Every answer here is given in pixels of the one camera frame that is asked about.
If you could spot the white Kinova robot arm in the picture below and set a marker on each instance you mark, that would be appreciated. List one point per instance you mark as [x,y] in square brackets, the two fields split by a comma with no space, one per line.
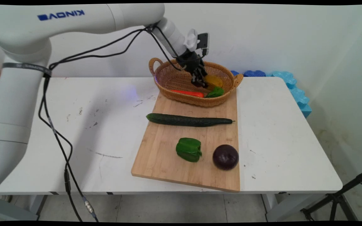
[17,100]

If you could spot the black tripod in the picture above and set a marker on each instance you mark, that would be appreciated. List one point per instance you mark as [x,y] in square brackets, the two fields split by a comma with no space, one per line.
[336,197]

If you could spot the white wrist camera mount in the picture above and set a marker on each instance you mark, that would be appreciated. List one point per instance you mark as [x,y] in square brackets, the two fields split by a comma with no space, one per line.
[191,39]

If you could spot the long dark green cucumber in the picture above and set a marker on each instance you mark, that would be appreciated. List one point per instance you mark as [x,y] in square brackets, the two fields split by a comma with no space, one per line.
[187,120]

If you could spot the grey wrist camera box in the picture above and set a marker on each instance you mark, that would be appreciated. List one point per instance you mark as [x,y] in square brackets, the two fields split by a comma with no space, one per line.
[203,42]

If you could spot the wooden cutting board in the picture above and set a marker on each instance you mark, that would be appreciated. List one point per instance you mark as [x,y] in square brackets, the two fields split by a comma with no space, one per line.
[165,157]

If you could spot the grey table leg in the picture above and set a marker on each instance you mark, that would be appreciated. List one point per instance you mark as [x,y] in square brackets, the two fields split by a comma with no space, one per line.
[11,210]

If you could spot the woven wicker basket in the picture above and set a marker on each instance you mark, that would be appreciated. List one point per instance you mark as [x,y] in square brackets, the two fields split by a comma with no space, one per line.
[174,78]

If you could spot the orange carrot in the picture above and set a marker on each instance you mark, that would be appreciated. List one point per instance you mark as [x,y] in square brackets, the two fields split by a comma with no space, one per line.
[189,93]

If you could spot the light blue foam block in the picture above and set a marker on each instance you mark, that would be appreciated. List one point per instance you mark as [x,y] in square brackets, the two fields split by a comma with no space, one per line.
[297,92]

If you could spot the white table leg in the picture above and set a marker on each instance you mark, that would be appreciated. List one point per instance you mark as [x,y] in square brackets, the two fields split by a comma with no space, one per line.
[269,205]

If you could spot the green leafy vegetable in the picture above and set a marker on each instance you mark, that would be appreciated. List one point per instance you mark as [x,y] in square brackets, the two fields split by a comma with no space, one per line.
[216,92]

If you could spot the dark purple onion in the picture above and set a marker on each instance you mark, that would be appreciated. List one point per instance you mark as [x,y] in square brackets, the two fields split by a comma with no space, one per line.
[225,157]

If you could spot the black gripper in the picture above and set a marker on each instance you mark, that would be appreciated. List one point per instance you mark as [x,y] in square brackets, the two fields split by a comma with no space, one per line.
[191,61]

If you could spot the yellow brown potato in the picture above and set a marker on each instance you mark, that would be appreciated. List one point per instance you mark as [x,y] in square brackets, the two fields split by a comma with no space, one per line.
[215,81]

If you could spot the green bell pepper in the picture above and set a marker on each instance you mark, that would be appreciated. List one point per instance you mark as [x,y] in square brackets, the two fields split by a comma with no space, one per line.
[189,150]

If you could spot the dark blue foam piece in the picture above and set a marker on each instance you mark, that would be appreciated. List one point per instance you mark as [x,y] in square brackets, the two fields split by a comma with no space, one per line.
[234,73]
[254,73]

